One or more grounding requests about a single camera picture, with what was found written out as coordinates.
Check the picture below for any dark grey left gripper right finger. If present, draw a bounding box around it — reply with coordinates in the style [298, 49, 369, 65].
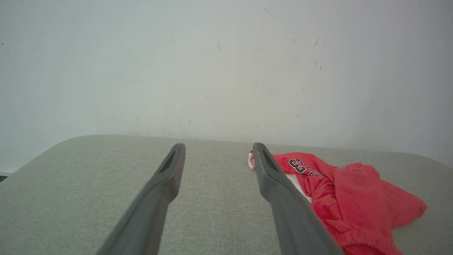
[252, 142, 344, 255]

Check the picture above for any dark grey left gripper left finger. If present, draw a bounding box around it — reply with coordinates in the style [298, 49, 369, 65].
[96, 143, 187, 255]

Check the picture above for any red basketball jersey garment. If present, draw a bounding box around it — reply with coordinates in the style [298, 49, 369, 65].
[248, 150, 428, 255]

